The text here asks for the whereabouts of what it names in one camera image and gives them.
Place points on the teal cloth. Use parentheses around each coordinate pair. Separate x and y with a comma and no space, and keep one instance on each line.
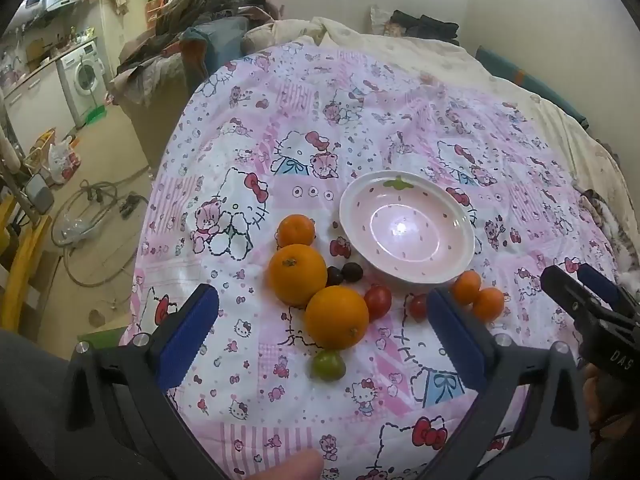
(220,35)

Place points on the large orange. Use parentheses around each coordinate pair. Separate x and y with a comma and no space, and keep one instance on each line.
(297,275)
(336,317)

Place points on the green cherry tomato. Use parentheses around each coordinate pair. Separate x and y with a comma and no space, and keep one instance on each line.
(327,365)

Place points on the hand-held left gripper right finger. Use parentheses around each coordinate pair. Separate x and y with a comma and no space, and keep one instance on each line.
(455,340)

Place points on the teal mattress edge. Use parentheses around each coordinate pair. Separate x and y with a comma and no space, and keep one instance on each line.
(525,77)

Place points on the pink cartoon printed blanket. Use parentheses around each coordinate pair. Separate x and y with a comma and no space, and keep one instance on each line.
(300,110)

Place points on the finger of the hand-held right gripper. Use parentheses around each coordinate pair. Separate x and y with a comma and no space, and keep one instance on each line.
(565,290)
(600,280)

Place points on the dark purple grape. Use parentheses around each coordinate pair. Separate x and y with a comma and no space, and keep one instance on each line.
(353,271)
(334,276)

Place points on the pink strawberry print plate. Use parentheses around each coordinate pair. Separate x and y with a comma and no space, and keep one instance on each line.
(405,250)

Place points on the pile of clothes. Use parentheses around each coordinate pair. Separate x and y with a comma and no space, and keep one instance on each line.
(200,10)

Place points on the white washing machine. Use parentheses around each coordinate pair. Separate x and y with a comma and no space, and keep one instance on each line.
(82,75)

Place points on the dark folded clothes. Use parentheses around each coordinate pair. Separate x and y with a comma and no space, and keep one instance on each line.
(425,25)

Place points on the white plastic bag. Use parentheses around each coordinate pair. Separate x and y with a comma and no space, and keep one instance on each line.
(62,157)

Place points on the orange drawer unit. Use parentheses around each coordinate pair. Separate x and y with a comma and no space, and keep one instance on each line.
(155,10)

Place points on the red cherry tomato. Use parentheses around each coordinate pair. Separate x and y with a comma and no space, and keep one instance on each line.
(377,301)
(419,306)

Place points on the person's right hand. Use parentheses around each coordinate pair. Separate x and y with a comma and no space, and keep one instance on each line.
(607,400)

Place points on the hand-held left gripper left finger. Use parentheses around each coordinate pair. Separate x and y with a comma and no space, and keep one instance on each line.
(192,340)

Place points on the tabby cat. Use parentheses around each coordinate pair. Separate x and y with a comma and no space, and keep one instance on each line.
(612,225)

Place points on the yellow chair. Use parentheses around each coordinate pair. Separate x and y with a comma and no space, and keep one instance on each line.
(22,260)

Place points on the small mandarin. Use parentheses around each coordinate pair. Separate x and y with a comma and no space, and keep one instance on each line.
(466,287)
(296,230)
(490,305)

